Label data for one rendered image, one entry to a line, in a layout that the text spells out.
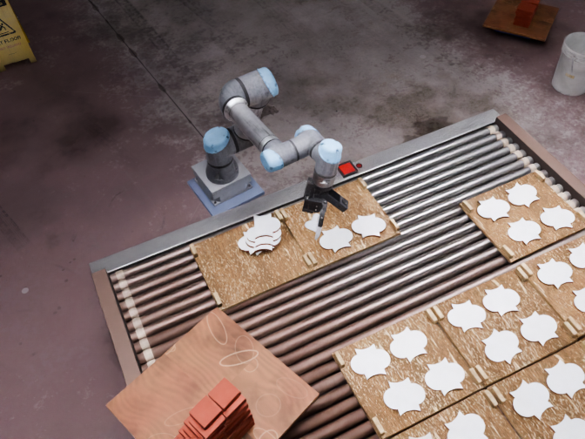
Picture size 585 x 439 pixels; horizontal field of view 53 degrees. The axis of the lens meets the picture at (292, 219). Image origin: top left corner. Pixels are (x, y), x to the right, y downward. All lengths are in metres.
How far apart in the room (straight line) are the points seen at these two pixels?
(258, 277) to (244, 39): 3.20
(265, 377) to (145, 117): 2.95
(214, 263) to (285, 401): 0.70
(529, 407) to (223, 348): 1.06
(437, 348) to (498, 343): 0.22
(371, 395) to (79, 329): 1.94
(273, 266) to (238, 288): 0.17
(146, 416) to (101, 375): 1.34
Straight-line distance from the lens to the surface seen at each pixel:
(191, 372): 2.11
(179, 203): 3.96
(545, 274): 2.53
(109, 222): 3.98
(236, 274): 2.40
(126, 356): 2.30
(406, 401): 2.15
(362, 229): 2.51
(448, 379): 2.20
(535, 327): 2.38
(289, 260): 2.42
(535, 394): 2.26
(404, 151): 2.88
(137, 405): 2.10
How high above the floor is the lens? 2.92
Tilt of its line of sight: 51 degrees down
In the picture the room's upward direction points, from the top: 3 degrees counter-clockwise
